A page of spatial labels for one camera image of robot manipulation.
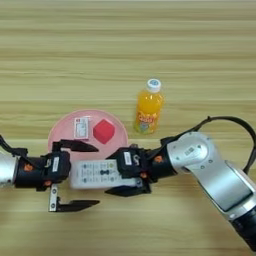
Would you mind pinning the pink round plate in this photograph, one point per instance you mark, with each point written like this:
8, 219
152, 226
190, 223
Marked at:
110, 151

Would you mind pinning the small white red card box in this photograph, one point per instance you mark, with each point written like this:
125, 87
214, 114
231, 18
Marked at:
81, 128

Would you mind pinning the red cube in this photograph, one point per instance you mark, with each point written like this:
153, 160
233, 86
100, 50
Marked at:
104, 131

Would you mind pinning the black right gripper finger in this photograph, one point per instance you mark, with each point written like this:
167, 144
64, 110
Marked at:
114, 156
130, 191

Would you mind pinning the orange juice bottle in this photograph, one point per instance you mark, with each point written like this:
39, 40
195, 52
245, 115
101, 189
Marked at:
148, 110

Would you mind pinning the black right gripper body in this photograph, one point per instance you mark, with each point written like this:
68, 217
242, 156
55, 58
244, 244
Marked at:
160, 165

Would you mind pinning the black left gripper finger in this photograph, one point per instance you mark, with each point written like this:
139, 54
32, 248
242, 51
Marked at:
73, 205
78, 145

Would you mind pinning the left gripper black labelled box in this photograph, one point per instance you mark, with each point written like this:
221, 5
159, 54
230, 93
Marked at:
61, 166

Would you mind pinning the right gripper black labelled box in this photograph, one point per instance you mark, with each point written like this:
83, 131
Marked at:
133, 166

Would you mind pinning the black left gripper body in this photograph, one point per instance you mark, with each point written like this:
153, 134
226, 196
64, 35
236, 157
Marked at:
30, 173

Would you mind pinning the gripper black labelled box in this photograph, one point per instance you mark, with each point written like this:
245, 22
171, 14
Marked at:
133, 166
61, 166

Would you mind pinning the white remote control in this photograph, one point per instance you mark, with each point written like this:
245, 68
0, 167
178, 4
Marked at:
96, 175

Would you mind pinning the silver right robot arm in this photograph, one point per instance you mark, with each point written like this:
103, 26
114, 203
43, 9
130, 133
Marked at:
213, 176

